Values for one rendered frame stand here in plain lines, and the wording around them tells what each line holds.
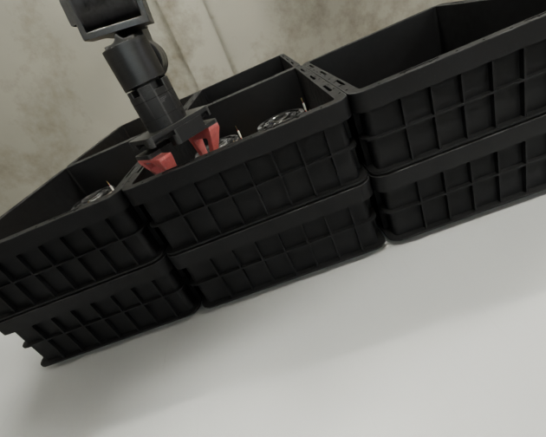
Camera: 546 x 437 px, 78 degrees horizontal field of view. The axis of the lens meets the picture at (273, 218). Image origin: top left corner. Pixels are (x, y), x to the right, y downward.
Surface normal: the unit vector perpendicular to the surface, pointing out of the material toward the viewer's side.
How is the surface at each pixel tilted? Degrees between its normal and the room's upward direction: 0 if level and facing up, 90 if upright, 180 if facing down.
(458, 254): 0
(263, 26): 90
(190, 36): 90
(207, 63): 90
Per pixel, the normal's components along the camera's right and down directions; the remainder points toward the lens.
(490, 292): -0.37, -0.80
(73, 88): 0.14, 0.45
